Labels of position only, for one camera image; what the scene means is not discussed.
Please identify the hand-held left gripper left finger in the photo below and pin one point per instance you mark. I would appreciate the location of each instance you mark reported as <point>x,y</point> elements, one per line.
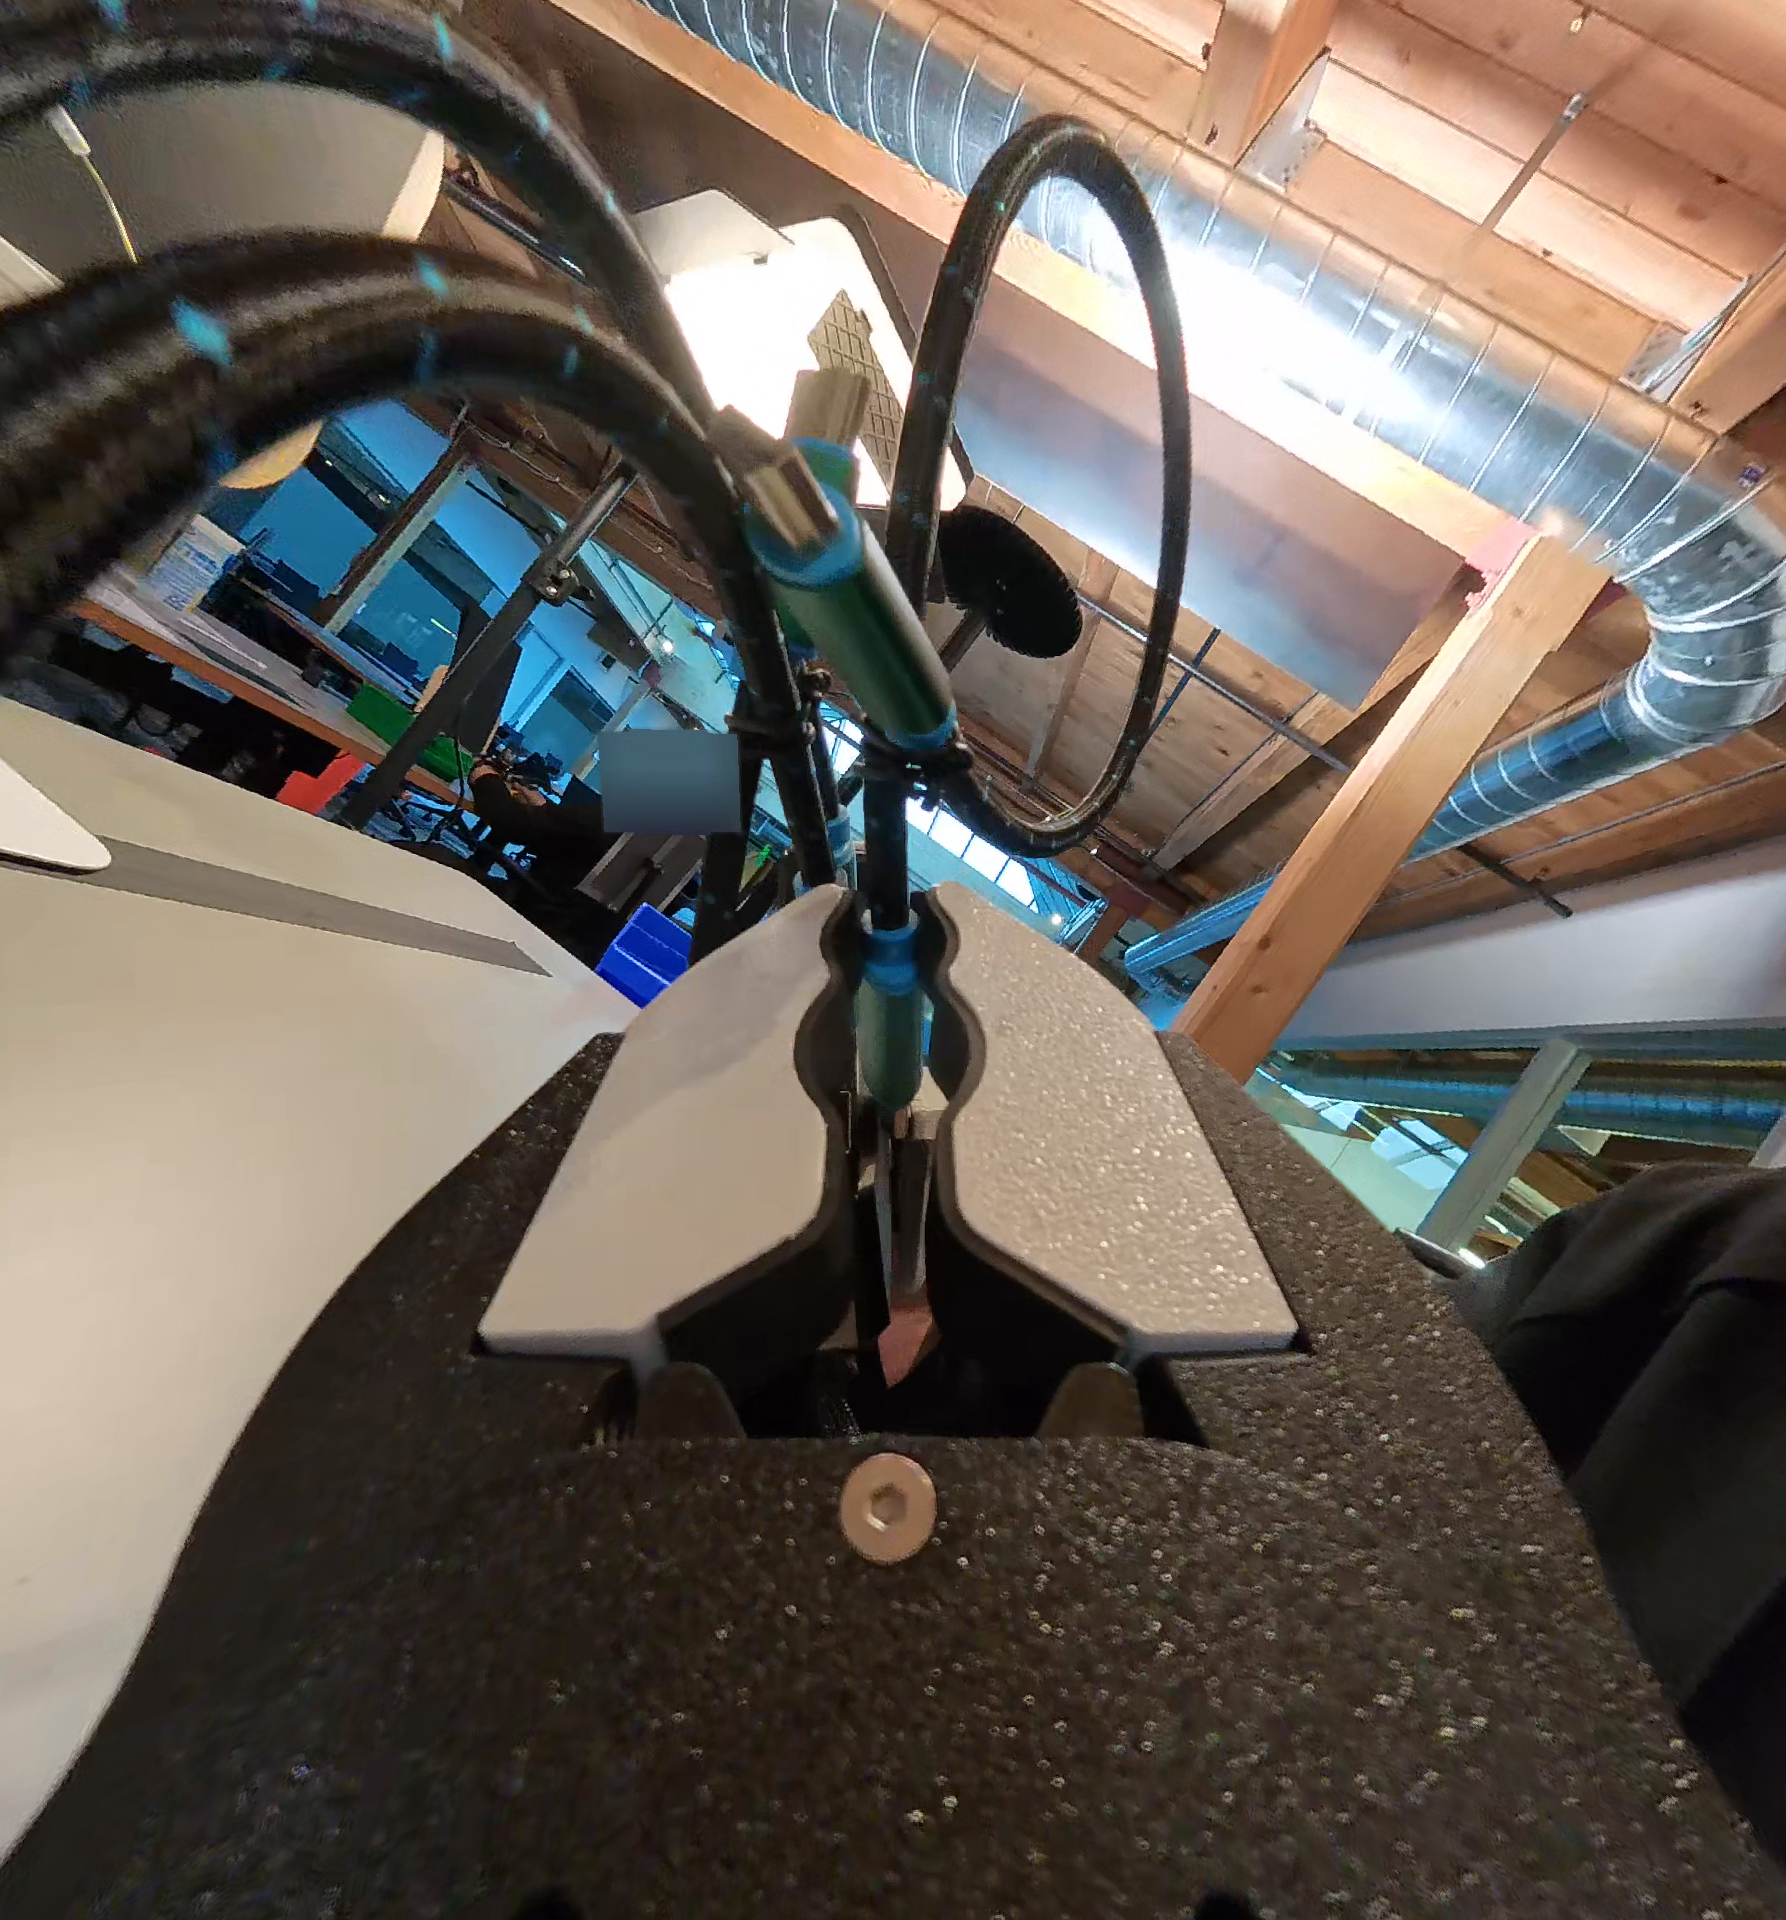
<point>668,1169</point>

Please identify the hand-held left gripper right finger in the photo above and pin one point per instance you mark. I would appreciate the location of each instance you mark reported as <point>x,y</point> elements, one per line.
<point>1118,1169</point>

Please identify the blue plastic crate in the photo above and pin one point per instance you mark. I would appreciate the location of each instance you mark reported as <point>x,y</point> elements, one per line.
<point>646,953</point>

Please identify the wooden pillar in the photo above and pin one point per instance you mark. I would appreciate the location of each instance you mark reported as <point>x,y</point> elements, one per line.
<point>1404,781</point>

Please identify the red traffic cone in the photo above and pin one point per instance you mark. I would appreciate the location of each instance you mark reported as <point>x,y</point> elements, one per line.
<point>319,781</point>

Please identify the green plastic bin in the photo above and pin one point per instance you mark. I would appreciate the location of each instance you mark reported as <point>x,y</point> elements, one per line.
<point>397,713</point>

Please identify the black light stand pole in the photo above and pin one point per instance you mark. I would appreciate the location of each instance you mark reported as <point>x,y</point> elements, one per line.
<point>503,630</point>

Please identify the black pole lamp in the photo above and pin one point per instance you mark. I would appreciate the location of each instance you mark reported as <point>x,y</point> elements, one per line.
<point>1006,585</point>

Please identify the person's dark jacket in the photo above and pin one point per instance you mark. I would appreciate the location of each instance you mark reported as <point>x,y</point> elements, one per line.
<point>1705,1425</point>

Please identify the long wooden workbench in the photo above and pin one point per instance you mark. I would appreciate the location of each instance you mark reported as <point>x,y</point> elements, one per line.
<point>233,675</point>

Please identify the white stand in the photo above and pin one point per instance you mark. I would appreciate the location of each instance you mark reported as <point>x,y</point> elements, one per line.
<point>9,809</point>

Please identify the studio light panel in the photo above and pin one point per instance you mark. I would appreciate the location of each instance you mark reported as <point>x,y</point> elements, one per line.
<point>834,344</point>

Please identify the wood rimmed black board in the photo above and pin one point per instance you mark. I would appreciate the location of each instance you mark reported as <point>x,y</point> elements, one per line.
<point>233,179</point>

